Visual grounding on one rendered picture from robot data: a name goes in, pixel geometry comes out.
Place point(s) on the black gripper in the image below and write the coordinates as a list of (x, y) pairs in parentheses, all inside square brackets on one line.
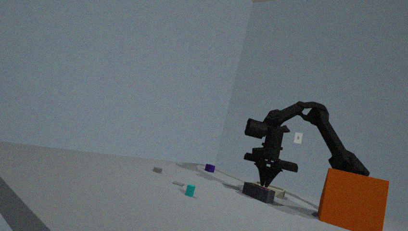
[(268, 174)]

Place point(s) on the teal block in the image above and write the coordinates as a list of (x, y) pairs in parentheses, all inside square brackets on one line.
[(189, 190)]

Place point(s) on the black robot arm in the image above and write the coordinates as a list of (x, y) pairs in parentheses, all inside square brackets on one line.
[(341, 159)]

